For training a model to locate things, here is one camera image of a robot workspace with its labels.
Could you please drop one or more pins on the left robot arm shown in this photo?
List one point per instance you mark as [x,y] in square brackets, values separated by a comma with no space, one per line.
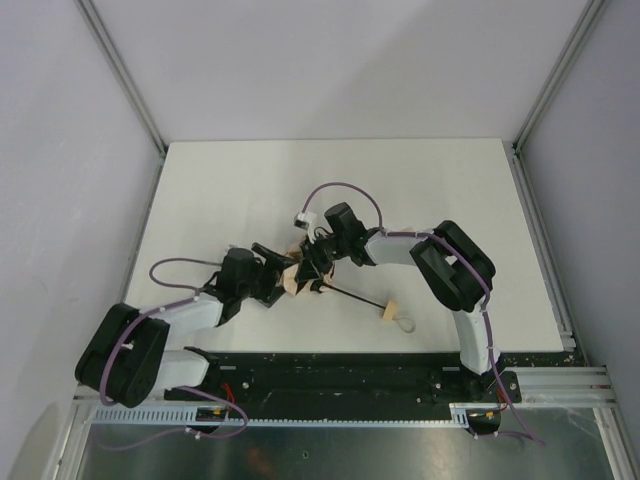
[128,358]

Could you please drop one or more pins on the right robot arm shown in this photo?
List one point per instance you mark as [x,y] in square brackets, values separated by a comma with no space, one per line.
[458,273]

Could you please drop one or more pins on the right aluminium frame post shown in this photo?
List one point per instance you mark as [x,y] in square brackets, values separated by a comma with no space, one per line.
[576,42]

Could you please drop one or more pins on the aluminium frame post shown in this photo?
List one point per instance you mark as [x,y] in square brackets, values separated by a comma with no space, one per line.
[107,46]
[576,42]

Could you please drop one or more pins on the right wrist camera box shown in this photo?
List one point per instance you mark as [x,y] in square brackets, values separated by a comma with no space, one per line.
[305,220]

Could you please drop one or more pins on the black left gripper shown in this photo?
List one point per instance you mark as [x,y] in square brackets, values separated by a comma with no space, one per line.
[273,279]

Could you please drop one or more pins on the left aluminium frame post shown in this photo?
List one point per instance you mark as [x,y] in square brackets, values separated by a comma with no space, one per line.
[107,46]

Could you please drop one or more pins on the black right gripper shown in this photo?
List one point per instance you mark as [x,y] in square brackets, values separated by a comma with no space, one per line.
[310,256]

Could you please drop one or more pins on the beige folding umbrella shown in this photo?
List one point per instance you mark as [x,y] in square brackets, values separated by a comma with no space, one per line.
[345,290]

